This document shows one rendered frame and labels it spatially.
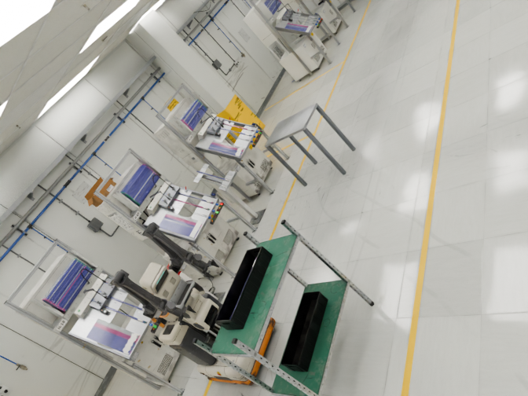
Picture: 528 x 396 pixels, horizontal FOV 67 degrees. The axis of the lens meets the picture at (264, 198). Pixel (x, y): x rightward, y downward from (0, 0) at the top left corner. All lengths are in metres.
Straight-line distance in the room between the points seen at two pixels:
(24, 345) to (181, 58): 5.15
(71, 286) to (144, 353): 1.06
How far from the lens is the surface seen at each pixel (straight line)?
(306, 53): 8.58
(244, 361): 3.74
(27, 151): 6.57
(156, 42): 7.75
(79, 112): 7.04
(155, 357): 4.91
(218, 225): 5.50
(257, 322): 2.58
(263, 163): 6.38
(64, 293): 4.69
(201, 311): 3.53
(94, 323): 4.68
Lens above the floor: 2.38
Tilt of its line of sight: 23 degrees down
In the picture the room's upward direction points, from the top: 47 degrees counter-clockwise
